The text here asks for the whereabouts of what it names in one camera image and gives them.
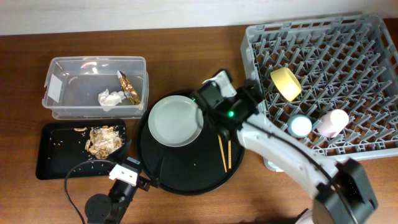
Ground left wooden chopstick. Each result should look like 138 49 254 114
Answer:
218 135 227 173

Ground wooden chopstick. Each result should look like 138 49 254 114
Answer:
228 140 232 169
218 135 227 173

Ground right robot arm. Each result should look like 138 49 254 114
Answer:
190 80 378 223

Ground blue cup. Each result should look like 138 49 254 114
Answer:
287 114 312 138

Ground black round tray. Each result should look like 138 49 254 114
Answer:
136 89 246 196

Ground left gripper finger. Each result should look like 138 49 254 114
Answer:
150 156 164 188
114 139 132 162

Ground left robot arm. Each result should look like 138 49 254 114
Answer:
85 141 164 223

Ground grey round plate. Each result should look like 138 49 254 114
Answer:
148 95 204 147

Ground grey plastic dishwasher rack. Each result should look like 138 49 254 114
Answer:
240 15 397 160

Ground black rectangular tray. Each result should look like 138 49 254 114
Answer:
35 119 128 180

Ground right wooden chopstick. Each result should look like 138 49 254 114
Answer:
228 140 232 169

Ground white tissue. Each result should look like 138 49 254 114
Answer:
98 89 126 111

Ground pink cup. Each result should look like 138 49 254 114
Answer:
317 109 349 138

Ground food scraps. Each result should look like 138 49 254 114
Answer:
74 126 124 159

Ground brown snack wrapper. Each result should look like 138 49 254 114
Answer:
116 70 142 105

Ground left black cable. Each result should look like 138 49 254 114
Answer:
63 159 118 224

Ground clear plastic storage bin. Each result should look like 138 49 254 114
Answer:
42 56 149 119

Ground yellow bowl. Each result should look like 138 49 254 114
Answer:
271 67 302 101

